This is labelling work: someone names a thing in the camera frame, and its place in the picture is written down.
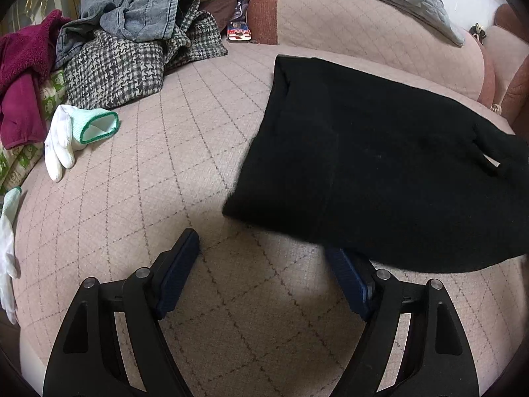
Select grey denim garment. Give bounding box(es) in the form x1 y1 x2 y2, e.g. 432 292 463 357
55 0 199 71

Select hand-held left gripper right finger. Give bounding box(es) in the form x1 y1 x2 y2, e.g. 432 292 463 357
324 247 481 397

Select maroon fleece garment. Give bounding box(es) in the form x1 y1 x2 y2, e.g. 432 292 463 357
0 9 73 150

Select pink quilted bolster cushion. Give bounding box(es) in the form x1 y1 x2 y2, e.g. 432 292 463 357
247 0 494 104

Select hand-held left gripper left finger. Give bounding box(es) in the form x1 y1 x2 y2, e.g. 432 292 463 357
42 228 201 397

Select pink quilted bedspread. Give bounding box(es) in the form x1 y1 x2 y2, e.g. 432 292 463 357
12 43 529 397

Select white glove with green cuff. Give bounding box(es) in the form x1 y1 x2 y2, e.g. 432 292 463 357
44 105 120 182
0 187 22 325

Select black pants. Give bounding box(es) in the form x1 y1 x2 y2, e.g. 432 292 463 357
222 55 529 274

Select houndstooth wool coat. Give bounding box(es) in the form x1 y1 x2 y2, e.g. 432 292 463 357
62 0 229 110

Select dark brown cloth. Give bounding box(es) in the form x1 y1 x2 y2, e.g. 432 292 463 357
200 0 244 29

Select red and blue packet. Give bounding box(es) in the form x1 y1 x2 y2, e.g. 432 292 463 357
226 0 253 43

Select green patterned cloth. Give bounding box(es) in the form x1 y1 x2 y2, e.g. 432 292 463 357
0 70 67 195

